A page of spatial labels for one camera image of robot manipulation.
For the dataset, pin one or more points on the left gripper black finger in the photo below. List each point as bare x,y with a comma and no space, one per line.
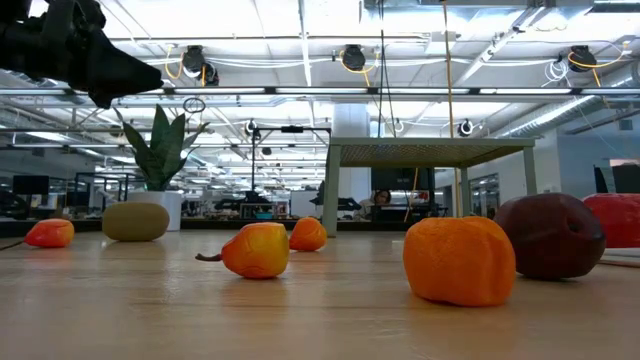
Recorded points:
107,82
90,35

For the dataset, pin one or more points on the olive-brown toy kiwi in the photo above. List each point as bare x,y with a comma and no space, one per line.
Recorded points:
135,221

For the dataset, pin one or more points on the small orange-yellow toy pear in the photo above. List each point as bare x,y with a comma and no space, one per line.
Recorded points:
307,234
50,233
257,250

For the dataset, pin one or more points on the toy orange fruit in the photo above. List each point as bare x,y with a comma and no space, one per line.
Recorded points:
459,260

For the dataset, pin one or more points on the dark red toy fruit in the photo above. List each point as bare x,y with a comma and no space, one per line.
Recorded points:
555,235

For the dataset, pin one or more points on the red-orange toy mango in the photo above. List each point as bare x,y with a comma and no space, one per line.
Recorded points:
620,220

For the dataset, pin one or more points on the black background robot arm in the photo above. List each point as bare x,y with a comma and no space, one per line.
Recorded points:
345,203

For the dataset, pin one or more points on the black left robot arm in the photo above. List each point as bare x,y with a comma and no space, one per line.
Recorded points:
12,10

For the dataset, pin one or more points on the green snake plant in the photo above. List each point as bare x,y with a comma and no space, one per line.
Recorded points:
162,150

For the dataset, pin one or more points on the black monitor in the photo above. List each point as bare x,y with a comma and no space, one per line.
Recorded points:
400,178
31,185

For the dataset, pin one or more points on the white plant pot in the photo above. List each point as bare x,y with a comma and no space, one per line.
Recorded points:
175,210

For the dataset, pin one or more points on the person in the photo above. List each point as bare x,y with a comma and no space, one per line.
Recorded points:
382,197

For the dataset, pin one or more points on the green perforated metal shelf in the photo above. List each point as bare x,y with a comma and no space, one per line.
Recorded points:
430,152

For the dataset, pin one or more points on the black partition panel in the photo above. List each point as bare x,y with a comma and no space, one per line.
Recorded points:
627,180

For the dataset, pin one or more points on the black camera gantry frame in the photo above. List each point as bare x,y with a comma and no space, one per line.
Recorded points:
292,129

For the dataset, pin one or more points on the silver ceiling duct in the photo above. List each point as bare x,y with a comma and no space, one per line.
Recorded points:
555,114

